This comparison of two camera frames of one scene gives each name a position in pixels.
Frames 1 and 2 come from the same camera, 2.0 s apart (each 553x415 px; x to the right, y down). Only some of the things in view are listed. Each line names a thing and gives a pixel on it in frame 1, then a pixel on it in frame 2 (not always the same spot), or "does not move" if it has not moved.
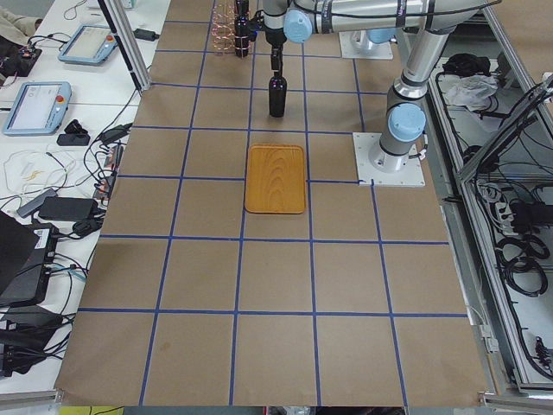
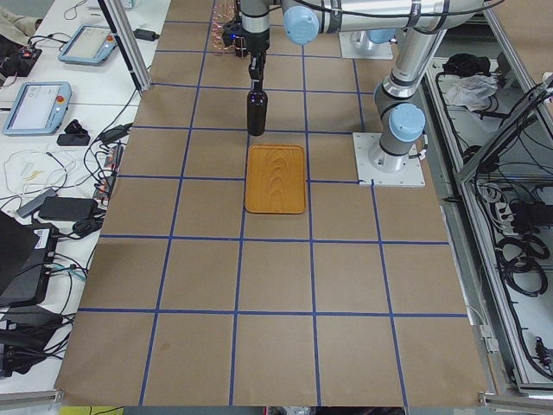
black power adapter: [145, 35] does not move
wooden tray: [275, 181] does not move
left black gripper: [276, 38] to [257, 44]
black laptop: [27, 252] does not move
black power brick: [67, 208] does not move
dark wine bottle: [277, 95] to [257, 111]
